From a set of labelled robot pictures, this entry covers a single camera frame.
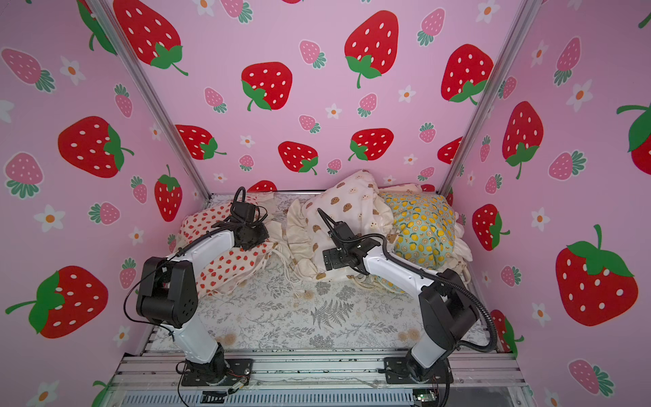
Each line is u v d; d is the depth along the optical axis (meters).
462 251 0.81
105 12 0.68
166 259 0.51
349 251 0.66
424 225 0.81
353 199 0.97
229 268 0.90
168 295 0.48
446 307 0.45
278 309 0.87
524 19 0.70
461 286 0.42
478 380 0.73
